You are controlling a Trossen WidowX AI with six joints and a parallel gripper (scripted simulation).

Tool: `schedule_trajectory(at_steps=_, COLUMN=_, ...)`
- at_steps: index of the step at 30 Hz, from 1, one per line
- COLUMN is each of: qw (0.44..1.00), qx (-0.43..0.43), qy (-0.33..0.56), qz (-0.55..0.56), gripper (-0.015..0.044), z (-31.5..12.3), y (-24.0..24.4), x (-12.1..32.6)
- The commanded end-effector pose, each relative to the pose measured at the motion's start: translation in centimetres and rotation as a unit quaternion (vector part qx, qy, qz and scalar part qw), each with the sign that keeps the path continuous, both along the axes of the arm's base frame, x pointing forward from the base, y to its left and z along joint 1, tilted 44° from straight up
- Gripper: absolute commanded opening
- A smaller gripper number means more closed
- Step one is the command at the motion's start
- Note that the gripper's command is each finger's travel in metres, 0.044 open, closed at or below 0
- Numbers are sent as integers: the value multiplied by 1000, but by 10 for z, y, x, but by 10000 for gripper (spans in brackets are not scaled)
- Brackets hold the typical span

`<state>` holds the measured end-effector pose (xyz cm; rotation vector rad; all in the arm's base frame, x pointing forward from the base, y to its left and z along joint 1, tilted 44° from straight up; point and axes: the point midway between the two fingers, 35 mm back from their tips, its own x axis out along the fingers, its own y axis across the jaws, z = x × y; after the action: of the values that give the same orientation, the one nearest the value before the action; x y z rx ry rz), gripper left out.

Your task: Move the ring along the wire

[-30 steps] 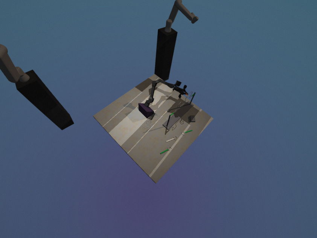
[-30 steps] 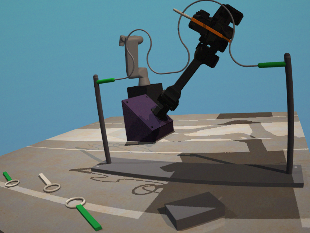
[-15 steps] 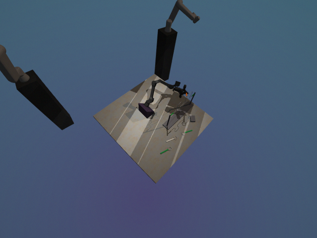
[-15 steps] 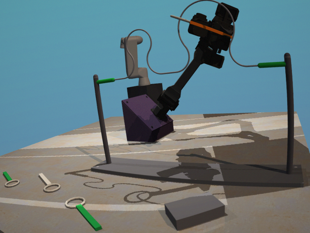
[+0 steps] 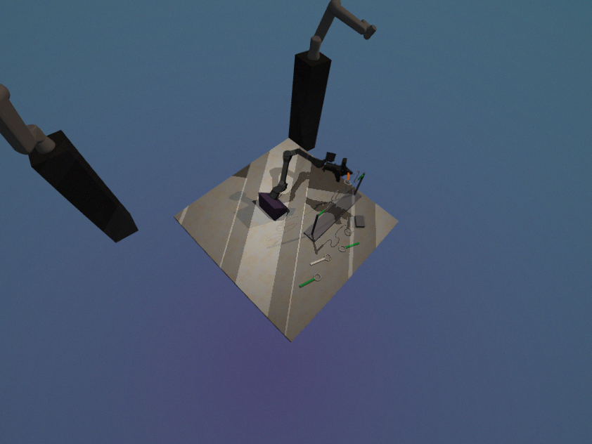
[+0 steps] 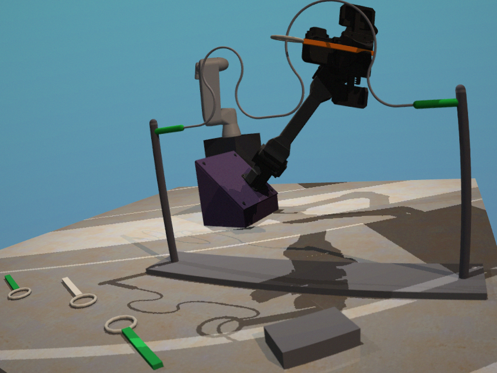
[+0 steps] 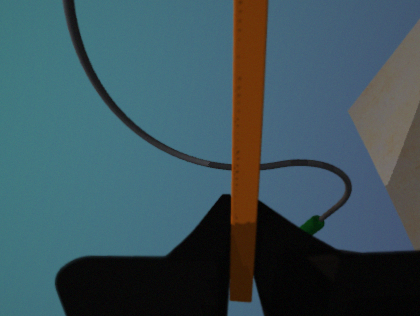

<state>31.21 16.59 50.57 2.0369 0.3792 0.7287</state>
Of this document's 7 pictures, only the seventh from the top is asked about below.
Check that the orange handle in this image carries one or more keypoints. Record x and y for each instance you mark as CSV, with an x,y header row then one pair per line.
x,y
250,35

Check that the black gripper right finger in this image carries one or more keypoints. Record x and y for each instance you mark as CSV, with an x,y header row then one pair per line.
x,y
298,275

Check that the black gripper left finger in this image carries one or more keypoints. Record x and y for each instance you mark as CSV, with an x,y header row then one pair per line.
x,y
193,279

